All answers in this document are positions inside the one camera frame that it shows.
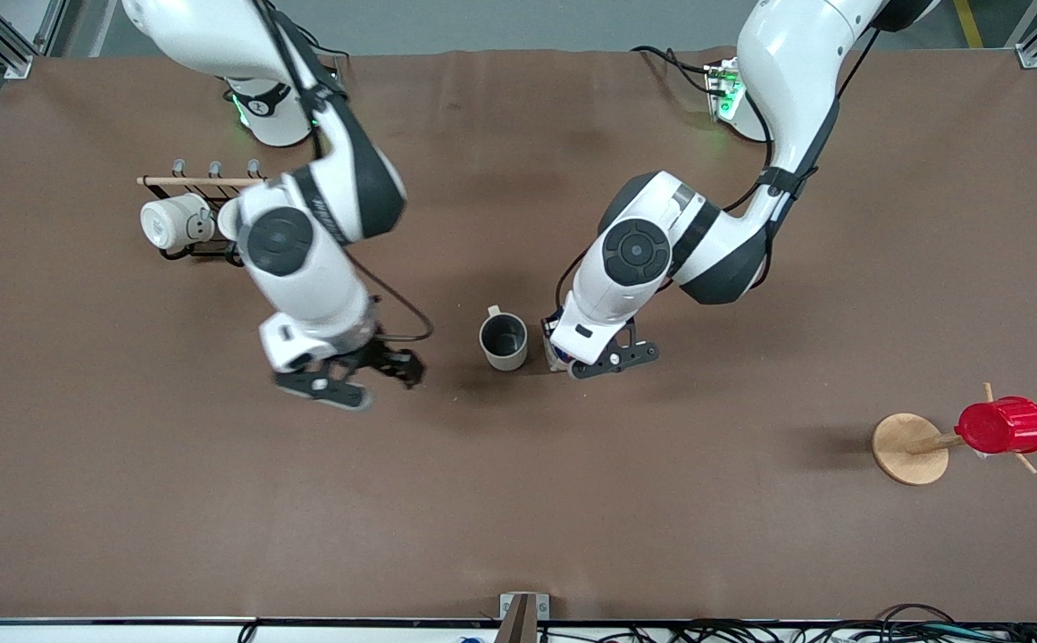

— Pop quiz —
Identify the control box with green light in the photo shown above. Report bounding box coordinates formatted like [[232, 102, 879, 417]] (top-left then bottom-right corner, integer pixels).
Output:
[[704, 58, 744, 122]]

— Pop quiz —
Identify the wooden mug tree stand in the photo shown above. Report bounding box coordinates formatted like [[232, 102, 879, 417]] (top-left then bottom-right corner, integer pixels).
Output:
[[872, 382, 1037, 487]]

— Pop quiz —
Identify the white ceramic mug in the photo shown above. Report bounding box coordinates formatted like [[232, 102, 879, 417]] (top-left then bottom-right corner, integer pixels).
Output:
[[140, 193, 216, 254]]

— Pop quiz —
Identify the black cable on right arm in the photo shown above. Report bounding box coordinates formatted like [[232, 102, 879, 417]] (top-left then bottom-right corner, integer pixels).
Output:
[[250, 0, 435, 344]]

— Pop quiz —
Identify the grey mug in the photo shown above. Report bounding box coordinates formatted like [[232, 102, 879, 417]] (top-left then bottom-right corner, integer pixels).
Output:
[[479, 305, 530, 372]]

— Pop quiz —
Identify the metal table edge bracket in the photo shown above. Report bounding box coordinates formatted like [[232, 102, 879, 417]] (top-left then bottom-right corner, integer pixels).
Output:
[[494, 591, 551, 643]]

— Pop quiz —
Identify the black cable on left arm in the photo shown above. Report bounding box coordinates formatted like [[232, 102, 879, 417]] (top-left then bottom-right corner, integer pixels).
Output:
[[632, 36, 881, 215]]

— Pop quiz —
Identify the red plastic cup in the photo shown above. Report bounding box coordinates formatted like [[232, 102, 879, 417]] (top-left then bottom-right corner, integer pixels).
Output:
[[956, 397, 1037, 455]]

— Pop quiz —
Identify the black rack with wooden bar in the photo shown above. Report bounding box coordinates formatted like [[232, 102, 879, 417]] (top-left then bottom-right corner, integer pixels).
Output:
[[137, 158, 267, 267]]

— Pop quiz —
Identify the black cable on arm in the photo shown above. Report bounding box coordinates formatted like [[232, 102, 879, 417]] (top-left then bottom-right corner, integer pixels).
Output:
[[250, 0, 435, 344], [632, 36, 881, 215]]

